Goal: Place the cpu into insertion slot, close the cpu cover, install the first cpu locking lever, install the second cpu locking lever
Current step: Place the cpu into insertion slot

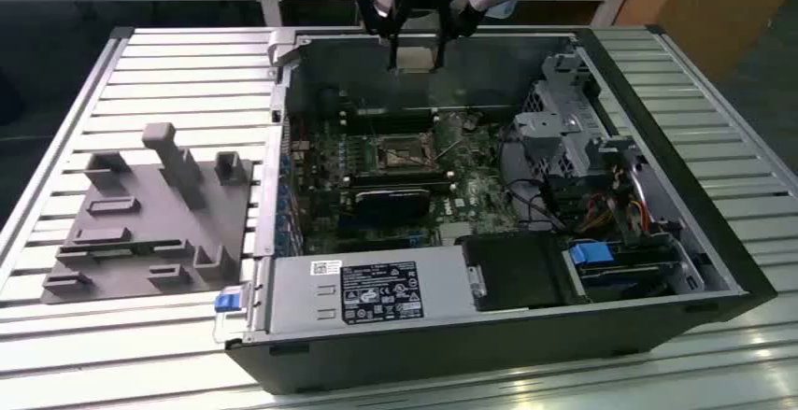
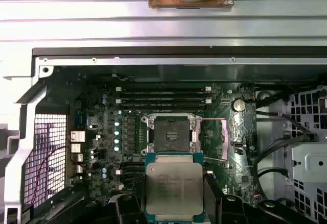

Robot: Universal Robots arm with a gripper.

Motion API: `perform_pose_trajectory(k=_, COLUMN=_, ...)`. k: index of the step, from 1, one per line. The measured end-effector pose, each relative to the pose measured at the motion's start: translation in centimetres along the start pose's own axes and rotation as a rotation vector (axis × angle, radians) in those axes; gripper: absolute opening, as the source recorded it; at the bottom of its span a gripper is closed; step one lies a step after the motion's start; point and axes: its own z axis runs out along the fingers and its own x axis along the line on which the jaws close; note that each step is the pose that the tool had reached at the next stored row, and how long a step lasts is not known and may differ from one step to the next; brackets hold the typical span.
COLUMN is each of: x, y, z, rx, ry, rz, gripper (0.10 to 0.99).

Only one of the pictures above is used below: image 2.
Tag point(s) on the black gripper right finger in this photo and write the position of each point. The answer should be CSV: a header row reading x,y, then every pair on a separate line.
x,y
217,208

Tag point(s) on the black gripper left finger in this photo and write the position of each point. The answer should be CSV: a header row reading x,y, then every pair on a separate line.
x,y
127,208

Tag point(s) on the silver green CPU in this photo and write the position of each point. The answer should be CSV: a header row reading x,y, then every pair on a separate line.
x,y
173,185

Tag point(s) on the metal socket cover frame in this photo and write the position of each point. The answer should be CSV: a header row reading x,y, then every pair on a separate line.
x,y
225,139

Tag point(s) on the black RAM slot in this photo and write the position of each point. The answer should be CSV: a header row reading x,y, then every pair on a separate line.
x,y
163,90
132,163
163,107
163,102
163,96
132,169

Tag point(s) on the CPU socket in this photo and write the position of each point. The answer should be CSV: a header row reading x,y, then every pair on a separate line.
x,y
171,134

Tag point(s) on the green motherboard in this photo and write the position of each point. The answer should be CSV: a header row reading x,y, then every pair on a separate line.
x,y
230,169

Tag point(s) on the silver rear port block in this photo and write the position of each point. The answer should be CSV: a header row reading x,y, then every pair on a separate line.
x,y
77,136
76,147

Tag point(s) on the silver metal drive cage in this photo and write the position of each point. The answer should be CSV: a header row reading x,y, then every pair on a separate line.
x,y
306,157

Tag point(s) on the silver coin battery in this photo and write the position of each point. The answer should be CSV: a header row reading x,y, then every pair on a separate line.
x,y
238,104

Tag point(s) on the black grey PC case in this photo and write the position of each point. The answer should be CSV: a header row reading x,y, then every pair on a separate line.
x,y
163,60

